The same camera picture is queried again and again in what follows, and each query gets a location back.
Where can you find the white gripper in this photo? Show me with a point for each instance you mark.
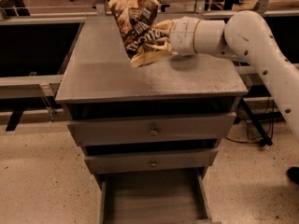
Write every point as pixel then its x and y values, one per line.
pixel 183 35

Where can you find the brown chip bag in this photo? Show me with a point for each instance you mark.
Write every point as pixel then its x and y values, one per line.
pixel 135 19

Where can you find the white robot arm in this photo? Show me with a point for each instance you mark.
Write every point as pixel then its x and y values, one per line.
pixel 245 37

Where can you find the grey wooden drawer cabinet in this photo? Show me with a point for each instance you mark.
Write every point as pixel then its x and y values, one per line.
pixel 99 83

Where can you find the top grey drawer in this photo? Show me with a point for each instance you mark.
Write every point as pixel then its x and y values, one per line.
pixel 95 132

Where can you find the grey drawer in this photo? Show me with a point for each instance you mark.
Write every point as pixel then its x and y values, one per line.
pixel 95 132
pixel 155 197
pixel 146 161

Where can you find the middle grey drawer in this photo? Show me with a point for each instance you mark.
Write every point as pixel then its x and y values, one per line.
pixel 146 161

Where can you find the bottom grey drawer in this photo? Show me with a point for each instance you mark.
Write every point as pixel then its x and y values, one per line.
pixel 155 197

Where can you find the black object at right edge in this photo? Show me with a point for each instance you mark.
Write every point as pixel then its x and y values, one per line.
pixel 293 174

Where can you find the right metal rail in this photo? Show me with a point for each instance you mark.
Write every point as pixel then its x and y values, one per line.
pixel 248 75

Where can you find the metal rail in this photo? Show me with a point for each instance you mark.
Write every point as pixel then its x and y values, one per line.
pixel 248 75
pixel 28 87

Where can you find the left metal rail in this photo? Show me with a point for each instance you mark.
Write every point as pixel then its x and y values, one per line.
pixel 28 87

